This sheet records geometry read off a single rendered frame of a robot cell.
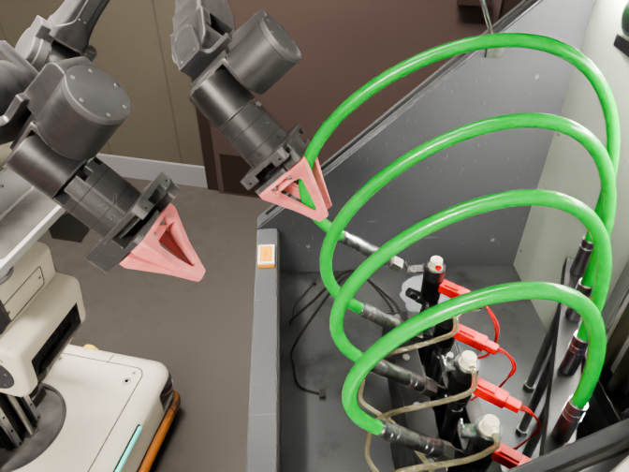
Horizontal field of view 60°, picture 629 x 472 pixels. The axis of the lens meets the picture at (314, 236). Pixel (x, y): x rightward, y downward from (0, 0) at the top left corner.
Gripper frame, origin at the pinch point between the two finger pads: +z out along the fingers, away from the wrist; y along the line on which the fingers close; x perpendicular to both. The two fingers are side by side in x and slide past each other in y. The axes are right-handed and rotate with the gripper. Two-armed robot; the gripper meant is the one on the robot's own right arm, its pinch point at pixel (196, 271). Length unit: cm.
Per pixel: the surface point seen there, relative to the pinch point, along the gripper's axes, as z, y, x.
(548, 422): 36.7, 16.4, -1.6
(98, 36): -57, -120, 187
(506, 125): 10.8, 30.0, 10.2
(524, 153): 38, 19, 54
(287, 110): 24, -77, 179
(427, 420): 36.8, -0.1, 4.1
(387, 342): 12.4, 16.1, -8.1
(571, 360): 36.7, 20.1, 5.1
